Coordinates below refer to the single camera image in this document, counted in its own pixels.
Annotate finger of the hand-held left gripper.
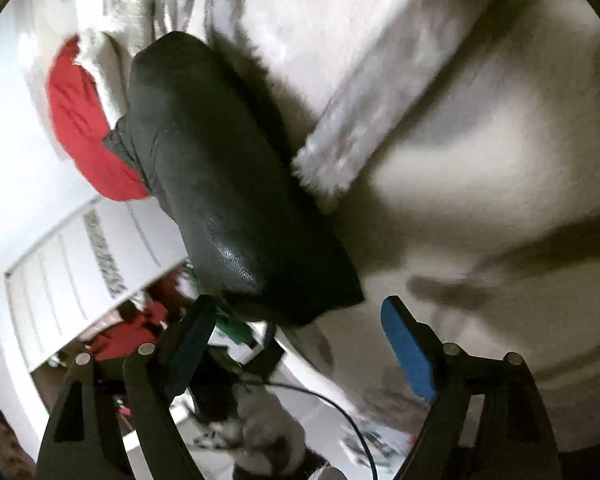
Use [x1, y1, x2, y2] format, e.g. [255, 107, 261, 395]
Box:
[240, 327, 287, 378]

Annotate black cable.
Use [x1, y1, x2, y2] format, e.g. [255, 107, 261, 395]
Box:
[260, 380, 379, 480]

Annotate green pants with white stripes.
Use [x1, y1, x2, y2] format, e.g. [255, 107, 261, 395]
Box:
[215, 310, 255, 346]

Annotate black leather jacket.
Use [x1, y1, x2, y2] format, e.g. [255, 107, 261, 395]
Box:
[102, 31, 365, 328]

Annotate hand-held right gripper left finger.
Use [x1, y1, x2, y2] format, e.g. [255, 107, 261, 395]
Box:
[35, 294, 218, 480]

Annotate white wardrobe with drawers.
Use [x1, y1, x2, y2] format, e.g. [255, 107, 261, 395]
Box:
[4, 195, 191, 373]

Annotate hanging red clothes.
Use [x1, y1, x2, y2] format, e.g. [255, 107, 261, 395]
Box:
[87, 305, 178, 362]

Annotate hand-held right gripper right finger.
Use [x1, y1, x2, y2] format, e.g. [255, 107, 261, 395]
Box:
[381, 295, 563, 480]

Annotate red quilt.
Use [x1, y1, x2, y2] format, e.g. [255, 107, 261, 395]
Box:
[46, 36, 151, 202]

